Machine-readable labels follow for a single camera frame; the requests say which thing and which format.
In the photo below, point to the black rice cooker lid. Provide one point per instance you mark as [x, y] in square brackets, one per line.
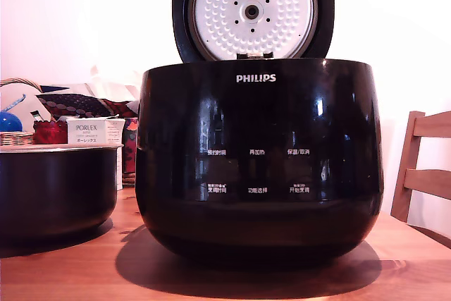
[253, 12]

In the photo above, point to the black Philips rice cooker body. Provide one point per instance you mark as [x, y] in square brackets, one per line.
[257, 121]

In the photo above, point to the red floral box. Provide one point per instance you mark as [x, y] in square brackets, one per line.
[130, 149]

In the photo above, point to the tall white printed box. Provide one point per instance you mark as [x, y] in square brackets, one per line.
[116, 132]

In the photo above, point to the white Porlex box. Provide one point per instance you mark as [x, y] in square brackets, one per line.
[87, 132]

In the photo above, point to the dark patterned cushion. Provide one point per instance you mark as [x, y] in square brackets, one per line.
[77, 105]

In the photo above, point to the red frilled pouch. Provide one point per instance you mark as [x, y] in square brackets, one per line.
[49, 133]

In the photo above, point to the black inner cooking pot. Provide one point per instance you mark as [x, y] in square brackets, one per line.
[53, 188]

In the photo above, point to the wooden chair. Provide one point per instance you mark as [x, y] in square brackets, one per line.
[408, 160]

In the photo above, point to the white cloth with blue print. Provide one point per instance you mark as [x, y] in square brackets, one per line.
[30, 102]

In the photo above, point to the wicker basket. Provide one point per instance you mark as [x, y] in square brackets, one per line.
[15, 138]

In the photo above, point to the blue ball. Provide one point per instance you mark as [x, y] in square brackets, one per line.
[10, 122]

